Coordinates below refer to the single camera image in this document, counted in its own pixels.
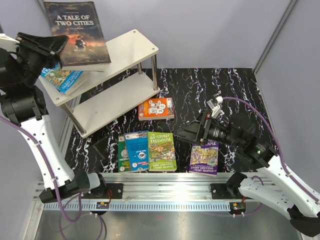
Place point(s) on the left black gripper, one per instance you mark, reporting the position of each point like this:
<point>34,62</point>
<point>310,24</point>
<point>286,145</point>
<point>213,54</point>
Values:
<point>53,44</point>

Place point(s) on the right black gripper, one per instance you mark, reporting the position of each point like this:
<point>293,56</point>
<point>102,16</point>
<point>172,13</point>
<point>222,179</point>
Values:
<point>198,131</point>

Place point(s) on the dark tale of two cities book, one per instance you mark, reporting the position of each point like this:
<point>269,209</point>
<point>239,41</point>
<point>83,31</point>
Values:
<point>86,49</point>

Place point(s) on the blue 26-storey treehouse book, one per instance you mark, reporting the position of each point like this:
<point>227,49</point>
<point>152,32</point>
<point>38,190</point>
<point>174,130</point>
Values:
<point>56,75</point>

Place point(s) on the green 65-storey treehouse book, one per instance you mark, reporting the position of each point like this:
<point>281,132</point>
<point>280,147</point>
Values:
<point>161,152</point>

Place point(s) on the blue 91-storey treehouse book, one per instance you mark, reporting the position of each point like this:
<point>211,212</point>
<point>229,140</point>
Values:
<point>73,82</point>

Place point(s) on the light blue paperback book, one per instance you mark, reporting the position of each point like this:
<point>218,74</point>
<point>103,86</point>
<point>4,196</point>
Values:
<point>137,149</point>

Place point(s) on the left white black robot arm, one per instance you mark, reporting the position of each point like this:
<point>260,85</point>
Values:
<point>22,60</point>

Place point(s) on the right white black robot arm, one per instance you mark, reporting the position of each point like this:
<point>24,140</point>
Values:
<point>295,204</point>

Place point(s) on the purple 52-storey treehouse book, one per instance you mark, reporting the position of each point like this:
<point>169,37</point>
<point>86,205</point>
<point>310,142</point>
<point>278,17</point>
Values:
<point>204,159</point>

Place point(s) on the black marble pattern mat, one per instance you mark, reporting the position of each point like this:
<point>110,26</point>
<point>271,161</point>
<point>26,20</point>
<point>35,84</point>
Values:
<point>190,88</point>

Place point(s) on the orange paperback book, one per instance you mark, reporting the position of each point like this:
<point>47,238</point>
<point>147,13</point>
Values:
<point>156,109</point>

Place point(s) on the dark green paperback book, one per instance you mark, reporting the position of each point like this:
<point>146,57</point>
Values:
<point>123,159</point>

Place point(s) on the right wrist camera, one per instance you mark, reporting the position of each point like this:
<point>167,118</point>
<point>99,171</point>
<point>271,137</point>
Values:
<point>215,106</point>

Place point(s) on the aluminium mounting rail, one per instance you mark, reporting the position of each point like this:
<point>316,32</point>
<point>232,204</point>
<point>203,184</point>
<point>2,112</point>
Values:
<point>161,187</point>

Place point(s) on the white slotted cable duct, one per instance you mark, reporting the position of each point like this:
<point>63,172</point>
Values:
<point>135,206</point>

